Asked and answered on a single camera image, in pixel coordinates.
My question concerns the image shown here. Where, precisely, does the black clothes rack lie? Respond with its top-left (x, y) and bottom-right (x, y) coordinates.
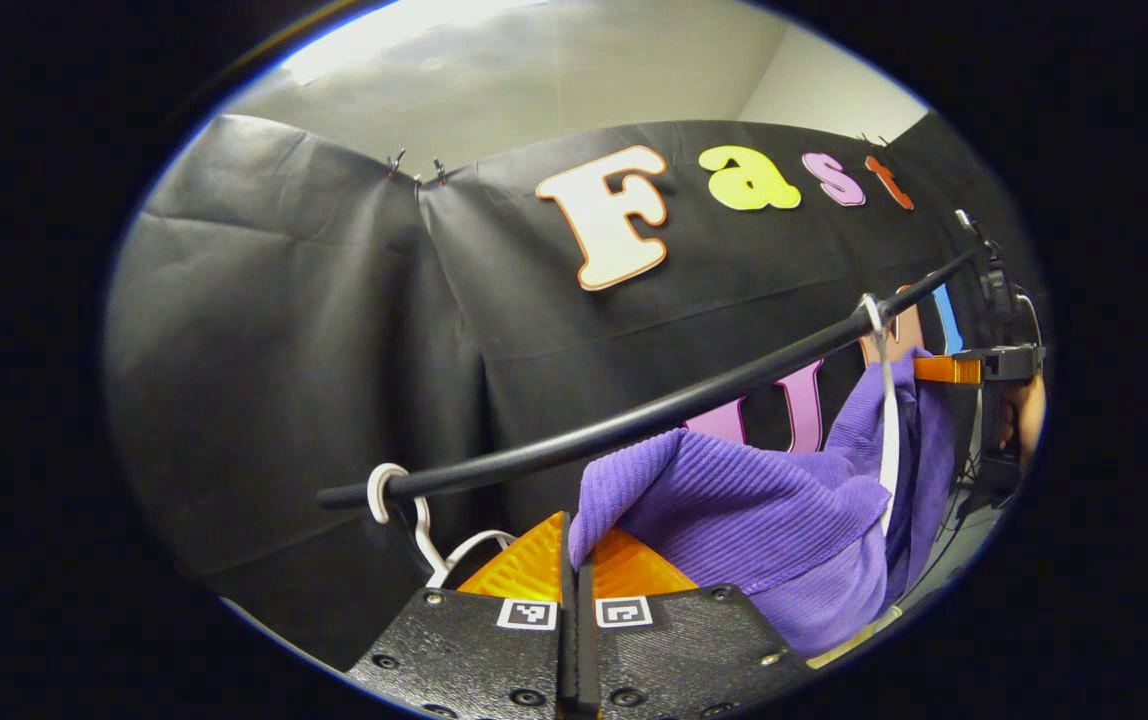
top-left (317, 247), bottom-right (980, 511)

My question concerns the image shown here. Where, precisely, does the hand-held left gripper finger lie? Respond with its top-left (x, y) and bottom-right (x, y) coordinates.
top-left (346, 512), bottom-right (577, 720)
top-left (577, 525), bottom-right (815, 720)

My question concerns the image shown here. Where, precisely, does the purple shirt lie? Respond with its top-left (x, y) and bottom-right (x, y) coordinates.
top-left (569, 347), bottom-right (957, 659)

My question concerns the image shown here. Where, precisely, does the white plastic hanger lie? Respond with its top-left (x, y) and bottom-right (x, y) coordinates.
top-left (859, 293), bottom-right (903, 536)
top-left (366, 462), bottom-right (520, 589)

